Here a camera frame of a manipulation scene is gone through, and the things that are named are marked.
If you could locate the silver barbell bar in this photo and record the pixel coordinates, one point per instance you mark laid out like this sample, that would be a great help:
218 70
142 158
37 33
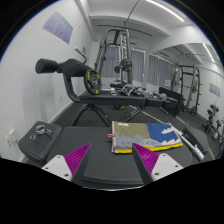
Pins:
191 146

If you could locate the black padded weight bench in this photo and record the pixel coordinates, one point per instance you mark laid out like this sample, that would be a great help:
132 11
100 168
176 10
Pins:
93 143

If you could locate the black bench with roller pads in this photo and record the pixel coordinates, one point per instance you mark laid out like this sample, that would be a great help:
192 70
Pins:
110 98

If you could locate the black upright padded block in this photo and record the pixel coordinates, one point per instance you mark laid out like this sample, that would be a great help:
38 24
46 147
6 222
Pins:
170 100

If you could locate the white wall socket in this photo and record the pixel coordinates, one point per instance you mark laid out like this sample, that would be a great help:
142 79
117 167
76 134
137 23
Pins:
10 137

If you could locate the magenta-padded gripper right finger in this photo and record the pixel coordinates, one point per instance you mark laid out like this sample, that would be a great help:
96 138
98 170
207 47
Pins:
146 158

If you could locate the patterned blue and olive towel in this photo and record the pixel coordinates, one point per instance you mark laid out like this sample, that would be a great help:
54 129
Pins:
133 133

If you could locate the small wall panel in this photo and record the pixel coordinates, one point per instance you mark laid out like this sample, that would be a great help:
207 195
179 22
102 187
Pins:
84 49

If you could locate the black padded seat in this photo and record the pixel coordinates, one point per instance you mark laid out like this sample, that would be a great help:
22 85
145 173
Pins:
196 135

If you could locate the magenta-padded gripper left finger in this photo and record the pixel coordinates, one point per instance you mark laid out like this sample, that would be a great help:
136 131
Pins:
77 158

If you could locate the grey window curtain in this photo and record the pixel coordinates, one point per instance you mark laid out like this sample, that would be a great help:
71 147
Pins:
160 70
138 65

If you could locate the purple wall poster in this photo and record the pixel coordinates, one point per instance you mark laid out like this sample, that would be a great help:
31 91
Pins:
58 26

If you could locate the black and yellow weight plate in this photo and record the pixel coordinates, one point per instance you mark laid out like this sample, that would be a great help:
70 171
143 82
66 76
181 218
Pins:
92 81

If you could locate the long ceiling light strip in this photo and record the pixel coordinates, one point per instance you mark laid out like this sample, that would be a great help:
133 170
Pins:
165 9

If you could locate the metal spring collar clip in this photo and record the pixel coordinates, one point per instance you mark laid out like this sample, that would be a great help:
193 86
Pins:
40 130

